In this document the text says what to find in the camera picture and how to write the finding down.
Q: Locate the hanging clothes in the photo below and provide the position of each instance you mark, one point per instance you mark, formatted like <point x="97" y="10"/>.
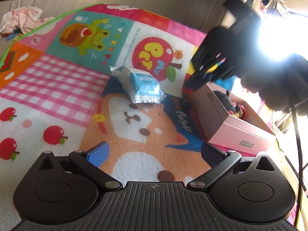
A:
<point x="272" y="4"/>

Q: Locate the pink cardboard box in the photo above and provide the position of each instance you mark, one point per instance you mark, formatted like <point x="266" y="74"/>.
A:
<point x="240" y="137"/>

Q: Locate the black plush toy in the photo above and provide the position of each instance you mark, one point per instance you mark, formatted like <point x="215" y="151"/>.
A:
<point x="223" y="99"/>

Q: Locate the person's right hand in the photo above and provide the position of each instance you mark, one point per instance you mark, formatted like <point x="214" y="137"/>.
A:
<point x="276" y="89"/>

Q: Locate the pink clothes heap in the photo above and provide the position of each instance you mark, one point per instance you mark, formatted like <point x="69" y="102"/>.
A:
<point x="26" y="19"/>

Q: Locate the grey sofa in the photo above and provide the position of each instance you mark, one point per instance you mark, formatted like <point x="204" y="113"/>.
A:
<point x="72" y="4"/>

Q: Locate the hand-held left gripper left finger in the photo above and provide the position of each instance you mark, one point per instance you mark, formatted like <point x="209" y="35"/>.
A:
<point x="98" y="154"/>

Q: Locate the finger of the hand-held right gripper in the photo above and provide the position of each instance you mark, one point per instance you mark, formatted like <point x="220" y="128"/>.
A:
<point x="204" y="73"/>
<point x="227" y="68"/>

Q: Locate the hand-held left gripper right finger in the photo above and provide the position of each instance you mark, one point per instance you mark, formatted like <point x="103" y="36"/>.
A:
<point x="211" y="154"/>

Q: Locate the colourful cartoon play mat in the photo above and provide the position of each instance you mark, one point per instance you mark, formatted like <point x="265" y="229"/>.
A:
<point x="60" y="89"/>

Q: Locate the blue tissue pack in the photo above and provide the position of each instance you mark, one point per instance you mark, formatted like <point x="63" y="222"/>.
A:
<point x="144" y="84"/>

